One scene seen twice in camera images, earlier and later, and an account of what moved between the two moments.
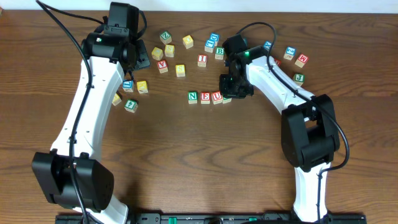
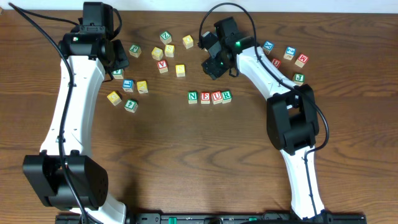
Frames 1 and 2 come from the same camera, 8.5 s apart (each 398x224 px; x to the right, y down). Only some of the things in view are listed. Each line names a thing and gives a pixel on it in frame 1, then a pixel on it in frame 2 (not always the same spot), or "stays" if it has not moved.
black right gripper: x=234 y=88 -> x=212 y=65
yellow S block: x=180 y=70 stays
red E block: x=205 y=98 stays
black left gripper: x=142 y=56 -> x=121 y=56
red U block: x=217 y=98 stays
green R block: x=226 y=100 stays
